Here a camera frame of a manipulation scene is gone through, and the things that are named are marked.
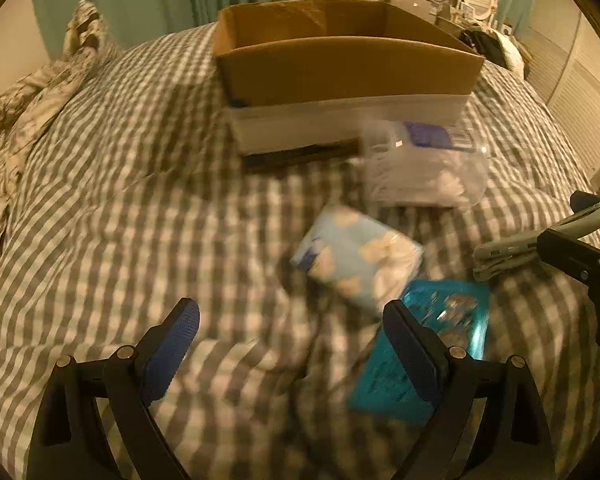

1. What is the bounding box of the white slatted wardrobe door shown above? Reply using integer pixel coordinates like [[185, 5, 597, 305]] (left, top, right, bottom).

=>
[[524, 7, 600, 181]]

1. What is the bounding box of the patterned crumpled cloth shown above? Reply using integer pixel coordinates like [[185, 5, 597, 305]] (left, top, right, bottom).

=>
[[0, 0, 112, 306]]

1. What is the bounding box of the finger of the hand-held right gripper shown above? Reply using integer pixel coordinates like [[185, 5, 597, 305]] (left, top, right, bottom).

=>
[[536, 191, 600, 352]]

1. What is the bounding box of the brown cardboard box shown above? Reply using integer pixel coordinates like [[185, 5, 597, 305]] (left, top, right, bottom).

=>
[[211, 0, 486, 157]]

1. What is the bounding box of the clear plastic bag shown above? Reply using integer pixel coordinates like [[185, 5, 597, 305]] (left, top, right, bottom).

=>
[[358, 121, 489, 209]]

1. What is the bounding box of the grey folding tool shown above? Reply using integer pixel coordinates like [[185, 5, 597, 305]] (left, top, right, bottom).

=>
[[472, 199, 600, 282]]

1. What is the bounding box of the grey checkered blanket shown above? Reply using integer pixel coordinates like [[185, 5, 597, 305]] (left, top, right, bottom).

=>
[[0, 22, 600, 480]]

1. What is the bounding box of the light blue tissue pack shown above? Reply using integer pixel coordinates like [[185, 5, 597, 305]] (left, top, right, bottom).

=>
[[290, 205, 425, 313]]

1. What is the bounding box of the black and white bag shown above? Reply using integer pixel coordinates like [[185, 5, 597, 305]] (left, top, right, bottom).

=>
[[461, 28, 526, 74]]

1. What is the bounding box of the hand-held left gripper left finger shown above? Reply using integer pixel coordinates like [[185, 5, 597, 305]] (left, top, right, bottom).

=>
[[26, 297, 201, 480]]

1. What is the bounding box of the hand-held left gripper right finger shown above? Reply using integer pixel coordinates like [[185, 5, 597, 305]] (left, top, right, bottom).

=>
[[382, 299, 557, 480]]

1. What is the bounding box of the teal blister card pack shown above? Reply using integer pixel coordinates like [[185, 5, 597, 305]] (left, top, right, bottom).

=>
[[347, 278, 491, 426]]

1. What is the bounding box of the cluttered desk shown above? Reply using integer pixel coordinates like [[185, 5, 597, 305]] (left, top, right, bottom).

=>
[[334, 0, 486, 37]]

